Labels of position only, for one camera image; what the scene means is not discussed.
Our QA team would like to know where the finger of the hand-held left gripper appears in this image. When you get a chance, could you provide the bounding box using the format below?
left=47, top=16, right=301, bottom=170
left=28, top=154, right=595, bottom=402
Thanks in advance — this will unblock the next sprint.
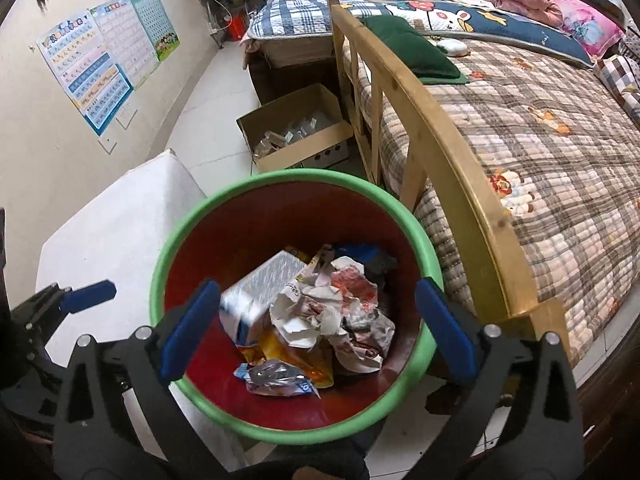
left=10, top=280, right=118, bottom=328

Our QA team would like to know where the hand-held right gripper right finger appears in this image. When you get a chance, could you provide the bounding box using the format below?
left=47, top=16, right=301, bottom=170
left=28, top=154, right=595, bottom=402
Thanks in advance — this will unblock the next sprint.
left=400, top=277, right=583, bottom=480

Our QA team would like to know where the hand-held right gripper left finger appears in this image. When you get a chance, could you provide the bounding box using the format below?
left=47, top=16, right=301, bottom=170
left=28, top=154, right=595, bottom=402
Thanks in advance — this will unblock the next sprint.
left=52, top=280, right=241, bottom=480

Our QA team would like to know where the blue white milk carton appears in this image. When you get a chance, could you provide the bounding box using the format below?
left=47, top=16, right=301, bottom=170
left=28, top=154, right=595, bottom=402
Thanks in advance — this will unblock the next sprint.
left=219, top=251, right=307, bottom=333

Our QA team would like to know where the orange plastic bag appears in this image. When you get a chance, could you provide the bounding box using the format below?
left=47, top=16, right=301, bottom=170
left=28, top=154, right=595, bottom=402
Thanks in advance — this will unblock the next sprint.
left=240, top=325, right=335, bottom=388

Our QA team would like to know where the silver foil wrapper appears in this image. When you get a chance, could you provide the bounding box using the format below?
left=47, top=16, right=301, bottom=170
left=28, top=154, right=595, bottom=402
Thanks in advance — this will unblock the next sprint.
left=234, top=359, right=321, bottom=400

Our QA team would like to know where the dark blue foil bag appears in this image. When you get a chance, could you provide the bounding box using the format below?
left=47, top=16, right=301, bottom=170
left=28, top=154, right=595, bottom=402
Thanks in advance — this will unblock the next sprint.
left=332, top=242, right=401, bottom=281

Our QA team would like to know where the printed paper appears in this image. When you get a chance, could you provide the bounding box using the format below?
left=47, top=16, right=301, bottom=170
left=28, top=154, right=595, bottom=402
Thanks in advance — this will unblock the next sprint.
left=270, top=256, right=396, bottom=373

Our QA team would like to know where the red bin with green rim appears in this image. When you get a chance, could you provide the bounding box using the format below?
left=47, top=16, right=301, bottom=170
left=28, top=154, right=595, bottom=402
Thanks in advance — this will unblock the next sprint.
left=149, top=169, right=445, bottom=447

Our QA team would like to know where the brown plaid quilt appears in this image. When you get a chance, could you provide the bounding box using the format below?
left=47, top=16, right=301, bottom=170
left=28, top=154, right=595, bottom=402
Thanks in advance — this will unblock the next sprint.
left=350, top=40, right=640, bottom=391

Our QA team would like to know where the cardboard box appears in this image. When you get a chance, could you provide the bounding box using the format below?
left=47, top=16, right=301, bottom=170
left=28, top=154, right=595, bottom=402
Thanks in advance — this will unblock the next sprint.
left=236, top=82, right=356, bottom=175

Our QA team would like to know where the clear plastic packaging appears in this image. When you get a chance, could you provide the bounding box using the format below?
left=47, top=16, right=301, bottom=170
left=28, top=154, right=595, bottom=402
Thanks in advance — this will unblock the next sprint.
left=252, top=112, right=346, bottom=158

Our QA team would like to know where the dark bed base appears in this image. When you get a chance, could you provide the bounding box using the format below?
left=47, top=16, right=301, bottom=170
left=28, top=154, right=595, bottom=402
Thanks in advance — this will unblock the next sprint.
left=247, top=35, right=346, bottom=106

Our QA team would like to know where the white oval object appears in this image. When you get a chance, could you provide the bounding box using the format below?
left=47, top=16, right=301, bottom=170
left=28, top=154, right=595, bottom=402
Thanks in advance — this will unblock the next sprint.
left=435, top=37, right=470, bottom=57

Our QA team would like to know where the dark green cloth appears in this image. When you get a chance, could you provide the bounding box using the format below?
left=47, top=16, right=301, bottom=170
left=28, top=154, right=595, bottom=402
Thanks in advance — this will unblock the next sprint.
left=362, top=14, right=471, bottom=86

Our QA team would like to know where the brown checked pillow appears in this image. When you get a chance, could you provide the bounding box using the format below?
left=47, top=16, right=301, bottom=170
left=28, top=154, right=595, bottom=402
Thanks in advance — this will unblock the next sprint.
left=595, top=55, right=640, bottom=126

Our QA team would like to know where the navy cartoon blanket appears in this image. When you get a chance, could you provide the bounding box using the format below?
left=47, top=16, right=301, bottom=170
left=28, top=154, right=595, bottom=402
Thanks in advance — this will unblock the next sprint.
left=385, top=0, right=598, bottom=68

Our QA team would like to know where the pink cartoon pillow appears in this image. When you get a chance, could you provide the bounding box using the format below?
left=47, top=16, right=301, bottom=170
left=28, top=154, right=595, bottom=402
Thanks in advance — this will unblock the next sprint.
left=550, top=0, right=628, bottom=58

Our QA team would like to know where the blue plaid quilt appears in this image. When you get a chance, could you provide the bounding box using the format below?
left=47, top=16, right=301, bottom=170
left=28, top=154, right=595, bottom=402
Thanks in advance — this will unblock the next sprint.
left=247, top=0, right=396, bottom=41

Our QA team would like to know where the wooden bed frame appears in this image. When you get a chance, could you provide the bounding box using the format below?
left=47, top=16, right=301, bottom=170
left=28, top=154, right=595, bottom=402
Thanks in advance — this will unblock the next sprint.
left=327, top=0, right=573, bottom=366

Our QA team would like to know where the blue bordered wall poster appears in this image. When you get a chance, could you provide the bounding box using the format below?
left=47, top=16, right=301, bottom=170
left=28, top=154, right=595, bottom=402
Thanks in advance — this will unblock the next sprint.
left=36, top=7, right=136, bottom=137

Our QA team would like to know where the pale chart wall poster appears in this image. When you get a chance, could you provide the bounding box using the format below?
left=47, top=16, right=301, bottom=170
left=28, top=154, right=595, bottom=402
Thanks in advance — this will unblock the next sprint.
left=91, top=0, right=161, bottom=90

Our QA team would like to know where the green bordered wall poster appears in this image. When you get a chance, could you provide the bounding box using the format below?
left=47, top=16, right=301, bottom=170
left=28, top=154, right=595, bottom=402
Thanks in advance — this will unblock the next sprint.
left=126, top=0, right=181, bottom=63

